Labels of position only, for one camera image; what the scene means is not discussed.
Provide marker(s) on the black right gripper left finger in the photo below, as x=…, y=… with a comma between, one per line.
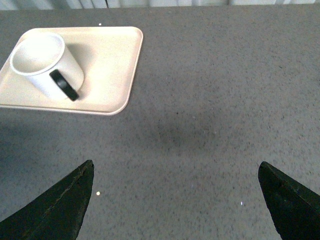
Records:
x=56, y=214

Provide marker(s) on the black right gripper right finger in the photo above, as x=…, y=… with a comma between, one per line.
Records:
x=294, y=208

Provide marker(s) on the white smiley mug black handle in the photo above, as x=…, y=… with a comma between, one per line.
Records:
x=45, y=60

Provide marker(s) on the beige rectangular tray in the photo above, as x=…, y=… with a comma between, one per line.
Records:
x=108, y=56

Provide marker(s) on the pale grey curtain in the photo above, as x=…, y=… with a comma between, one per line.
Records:
x=16, y=5

